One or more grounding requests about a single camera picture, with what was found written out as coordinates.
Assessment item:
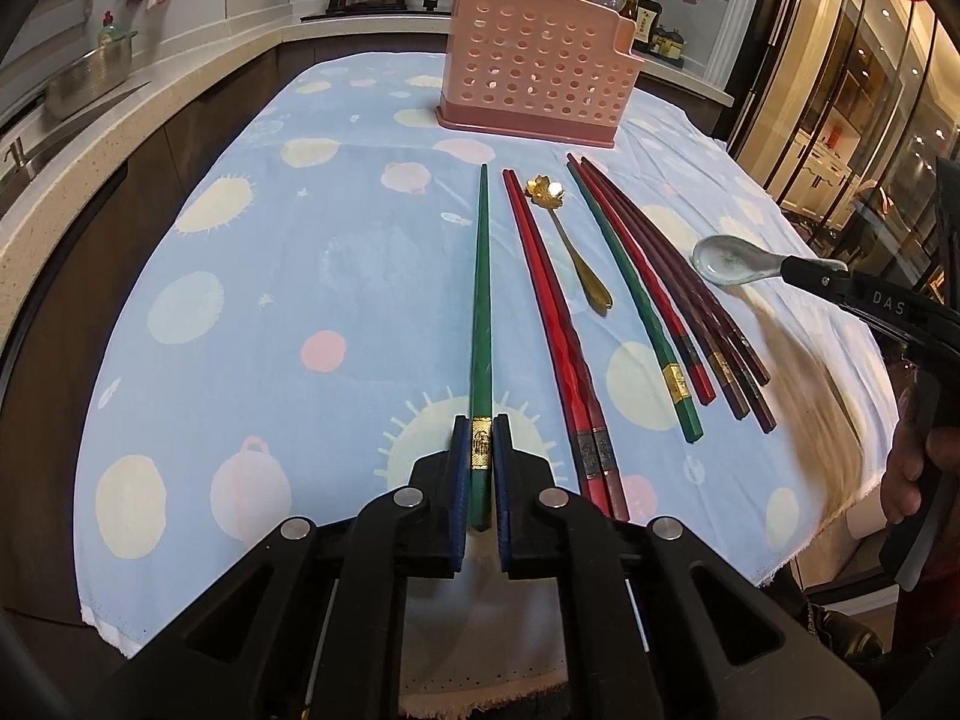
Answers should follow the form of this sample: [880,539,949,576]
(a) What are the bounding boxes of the person's right hand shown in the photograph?
[880,416,958,525]

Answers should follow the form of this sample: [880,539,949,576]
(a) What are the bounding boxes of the brown sauce bottle yellow cap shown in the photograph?
[620,0,640,21]

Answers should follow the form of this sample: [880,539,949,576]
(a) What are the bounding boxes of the small condiment jars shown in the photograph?
[651,26,685,67]

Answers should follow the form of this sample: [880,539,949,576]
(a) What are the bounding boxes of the steel pot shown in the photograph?
[44,31,137,121]

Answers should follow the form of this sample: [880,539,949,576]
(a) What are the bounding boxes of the steel kitchen sink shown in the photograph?
[2,82,146,195]

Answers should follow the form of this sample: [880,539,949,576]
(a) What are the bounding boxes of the green chopstick gold band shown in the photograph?
[469,164,493,532]

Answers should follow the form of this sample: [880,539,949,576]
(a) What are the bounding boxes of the bright red chopstick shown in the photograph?
[503,169,612,517]
[503,169,630,522]

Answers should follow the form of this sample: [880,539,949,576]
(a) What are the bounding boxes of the black gas stove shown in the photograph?
[302,0,452,23]

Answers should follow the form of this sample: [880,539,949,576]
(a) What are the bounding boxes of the pink perforated utensil holder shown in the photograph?
[436,0,643,148]

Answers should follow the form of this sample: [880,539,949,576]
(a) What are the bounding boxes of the dark soy sauce bottle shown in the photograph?
[633,0,662,52]

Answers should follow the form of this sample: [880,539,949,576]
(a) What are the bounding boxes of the green dish soap bottle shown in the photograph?
[98,10,127,46]

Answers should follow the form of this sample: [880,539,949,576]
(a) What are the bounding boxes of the dark maroon chopstick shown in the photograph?
[576,158,750,419]
[578,158,776,434]

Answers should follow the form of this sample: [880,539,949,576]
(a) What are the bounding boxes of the blue patterned tablecloth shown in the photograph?
[73,54,896,655]

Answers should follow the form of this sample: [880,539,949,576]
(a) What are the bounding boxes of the red chopstick black band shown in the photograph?
[566,153,716,405]

